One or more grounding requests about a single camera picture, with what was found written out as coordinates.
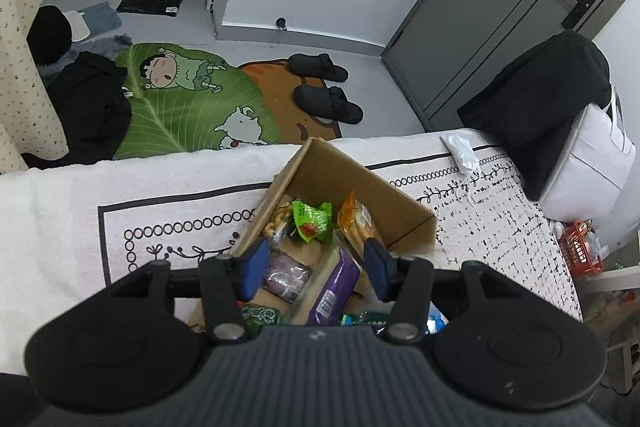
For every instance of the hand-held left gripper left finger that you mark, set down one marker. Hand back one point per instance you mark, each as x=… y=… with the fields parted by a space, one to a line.
x=255 y=264

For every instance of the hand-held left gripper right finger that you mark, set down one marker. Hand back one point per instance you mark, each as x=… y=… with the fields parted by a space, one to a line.
x=375 y=268

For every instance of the lilac snack packet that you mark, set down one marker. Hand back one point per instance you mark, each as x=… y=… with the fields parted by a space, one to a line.
x=287 y=278

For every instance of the purple snack packet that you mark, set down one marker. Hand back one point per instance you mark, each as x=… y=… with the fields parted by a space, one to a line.
x=334 y=289

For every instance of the clear nut packet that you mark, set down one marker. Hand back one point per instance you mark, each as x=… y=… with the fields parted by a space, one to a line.
x=277 y=223

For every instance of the dark green snack packet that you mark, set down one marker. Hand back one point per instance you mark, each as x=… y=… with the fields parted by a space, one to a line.
x=261 y=314

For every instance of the teal snack packet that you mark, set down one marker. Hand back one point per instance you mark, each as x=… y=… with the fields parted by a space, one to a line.
x=365 y=320

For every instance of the orange cracker packet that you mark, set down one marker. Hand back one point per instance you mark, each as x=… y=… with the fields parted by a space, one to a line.
x=356 y=217

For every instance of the green red snack packet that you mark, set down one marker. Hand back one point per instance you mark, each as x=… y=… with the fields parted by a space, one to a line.
x=311 y=219

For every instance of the blue snack packet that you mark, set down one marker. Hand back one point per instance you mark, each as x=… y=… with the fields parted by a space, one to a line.
x=436 y=322

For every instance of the cardboard box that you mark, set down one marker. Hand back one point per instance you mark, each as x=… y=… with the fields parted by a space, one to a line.
x=350 y=177

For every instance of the white face mask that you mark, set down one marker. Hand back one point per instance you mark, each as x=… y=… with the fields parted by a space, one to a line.
x=462 y=152

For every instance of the green cartoon rug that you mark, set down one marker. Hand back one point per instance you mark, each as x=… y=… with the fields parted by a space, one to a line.
x=190 y=107

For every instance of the black slipper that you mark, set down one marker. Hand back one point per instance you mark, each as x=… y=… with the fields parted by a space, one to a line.
x=327 y=103
x=317 y=66

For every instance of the white black patterned blanket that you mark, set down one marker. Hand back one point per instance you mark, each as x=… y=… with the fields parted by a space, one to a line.
x=75 y=207

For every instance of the red plastic basket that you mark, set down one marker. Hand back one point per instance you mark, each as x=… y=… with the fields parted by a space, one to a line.
x=580 y=249

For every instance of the black coat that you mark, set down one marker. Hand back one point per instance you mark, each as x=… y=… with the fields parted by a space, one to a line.
x=87 y=102

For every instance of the black cloth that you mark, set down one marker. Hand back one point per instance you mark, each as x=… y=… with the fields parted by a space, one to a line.
x=540 y=97

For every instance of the white storage bag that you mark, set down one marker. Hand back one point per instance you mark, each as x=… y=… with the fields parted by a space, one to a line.
x=590 y=157

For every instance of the black door stopper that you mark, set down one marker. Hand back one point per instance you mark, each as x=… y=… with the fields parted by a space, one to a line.
x=282 y=23

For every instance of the grey door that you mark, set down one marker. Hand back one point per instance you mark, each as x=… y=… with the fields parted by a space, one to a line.
x=500 y=17

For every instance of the black parcel bag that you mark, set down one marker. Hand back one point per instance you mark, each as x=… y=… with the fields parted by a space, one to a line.
x=152 y=0

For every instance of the grey blue floor mat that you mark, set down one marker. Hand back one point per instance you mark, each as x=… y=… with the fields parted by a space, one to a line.
x=100 y=21

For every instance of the black knit hat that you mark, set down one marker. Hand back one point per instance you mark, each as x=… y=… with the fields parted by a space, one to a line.
x=47 y=34

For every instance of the floral cream cloth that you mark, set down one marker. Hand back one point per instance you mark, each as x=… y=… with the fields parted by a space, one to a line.
x=25 y=57

